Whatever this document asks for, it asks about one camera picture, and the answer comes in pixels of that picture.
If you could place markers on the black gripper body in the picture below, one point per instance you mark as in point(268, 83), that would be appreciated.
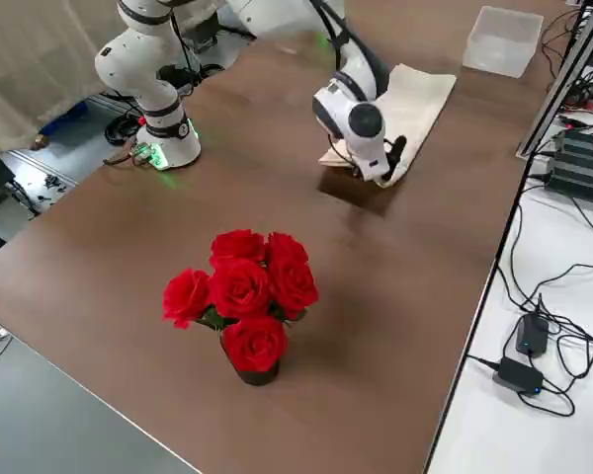
point(399, 148)

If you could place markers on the cream tablecloth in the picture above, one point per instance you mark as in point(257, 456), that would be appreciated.
point(420, 99)

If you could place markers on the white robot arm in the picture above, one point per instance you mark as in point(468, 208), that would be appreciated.
point(143, 84)

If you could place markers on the clear plastic box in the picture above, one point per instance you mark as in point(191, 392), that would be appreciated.
point(499, 49)

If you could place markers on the black finned electronics box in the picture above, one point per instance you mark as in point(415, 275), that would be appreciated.
point(578, 181)
point(580, 148)

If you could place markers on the red rose bouquet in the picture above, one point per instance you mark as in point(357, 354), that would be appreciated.
point(242, 286)

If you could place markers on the black power adapter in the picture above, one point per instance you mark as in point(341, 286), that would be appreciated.
point(516, 375)
point(531, 336)

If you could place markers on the black vase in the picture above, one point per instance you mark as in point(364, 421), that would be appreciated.
point(257, 379)

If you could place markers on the white side desk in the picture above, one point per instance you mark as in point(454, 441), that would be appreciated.
point(499, 434)

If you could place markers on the beige curtain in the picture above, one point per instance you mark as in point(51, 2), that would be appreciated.
point(29, 74)

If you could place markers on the aluminium frame post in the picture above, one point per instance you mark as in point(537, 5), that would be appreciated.
point(561, 84)

